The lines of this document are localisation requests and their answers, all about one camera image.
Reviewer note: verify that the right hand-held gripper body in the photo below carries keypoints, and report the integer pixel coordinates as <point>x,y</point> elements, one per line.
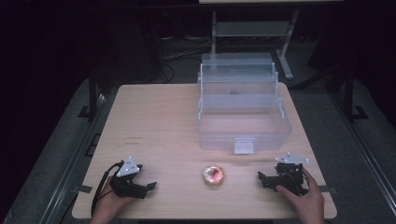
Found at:
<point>291,174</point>

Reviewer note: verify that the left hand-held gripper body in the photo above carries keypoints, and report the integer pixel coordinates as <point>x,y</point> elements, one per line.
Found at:
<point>128,168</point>

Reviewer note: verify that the round gold tin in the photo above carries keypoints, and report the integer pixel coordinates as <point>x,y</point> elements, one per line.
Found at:
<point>213,176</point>

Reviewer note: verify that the clear plastic storage box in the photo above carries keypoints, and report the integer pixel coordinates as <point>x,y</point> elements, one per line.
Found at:
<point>243,124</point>

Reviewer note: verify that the person's right hand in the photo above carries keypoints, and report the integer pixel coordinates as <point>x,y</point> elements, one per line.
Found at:
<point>306,202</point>

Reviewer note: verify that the person's left hand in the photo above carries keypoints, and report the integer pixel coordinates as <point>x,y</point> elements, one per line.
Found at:
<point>107,205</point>

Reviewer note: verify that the grey tape strip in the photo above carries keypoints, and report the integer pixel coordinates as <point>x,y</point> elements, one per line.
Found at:
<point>82,188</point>
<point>327,189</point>

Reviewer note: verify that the aluminium floor rail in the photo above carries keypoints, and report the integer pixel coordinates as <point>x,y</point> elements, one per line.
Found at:
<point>67,165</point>
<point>364,149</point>

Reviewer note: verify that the black metal post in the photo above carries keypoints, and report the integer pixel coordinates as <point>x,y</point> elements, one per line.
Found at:
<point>92,93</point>
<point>349,93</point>

